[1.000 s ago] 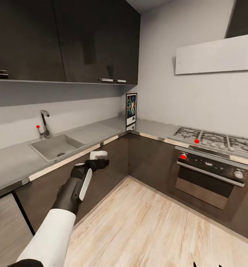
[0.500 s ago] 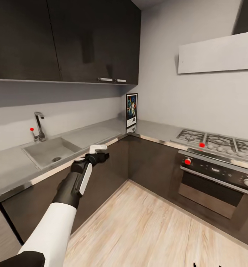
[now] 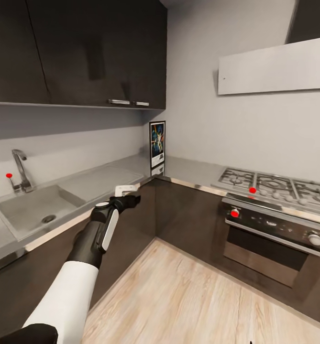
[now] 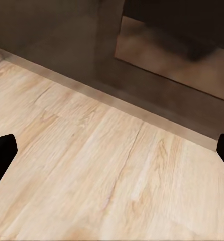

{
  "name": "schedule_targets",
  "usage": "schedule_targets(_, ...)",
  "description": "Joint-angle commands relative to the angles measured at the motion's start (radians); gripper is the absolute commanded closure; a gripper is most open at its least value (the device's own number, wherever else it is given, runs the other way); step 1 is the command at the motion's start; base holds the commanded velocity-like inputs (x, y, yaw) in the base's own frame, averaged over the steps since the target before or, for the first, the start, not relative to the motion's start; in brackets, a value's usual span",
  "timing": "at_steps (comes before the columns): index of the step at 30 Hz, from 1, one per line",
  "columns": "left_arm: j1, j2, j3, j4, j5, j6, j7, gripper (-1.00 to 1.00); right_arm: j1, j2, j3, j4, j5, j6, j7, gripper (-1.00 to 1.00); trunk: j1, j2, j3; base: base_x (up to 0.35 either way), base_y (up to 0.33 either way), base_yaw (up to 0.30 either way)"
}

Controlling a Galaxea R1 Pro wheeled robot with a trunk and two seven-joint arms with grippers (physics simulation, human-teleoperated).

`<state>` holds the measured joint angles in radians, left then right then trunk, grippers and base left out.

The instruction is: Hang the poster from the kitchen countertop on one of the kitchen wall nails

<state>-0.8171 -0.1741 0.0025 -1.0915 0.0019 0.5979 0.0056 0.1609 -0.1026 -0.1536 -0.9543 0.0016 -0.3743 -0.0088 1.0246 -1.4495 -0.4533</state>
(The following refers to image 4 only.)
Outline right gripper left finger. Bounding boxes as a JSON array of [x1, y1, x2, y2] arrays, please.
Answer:
[[0, 134, 18, 180]]

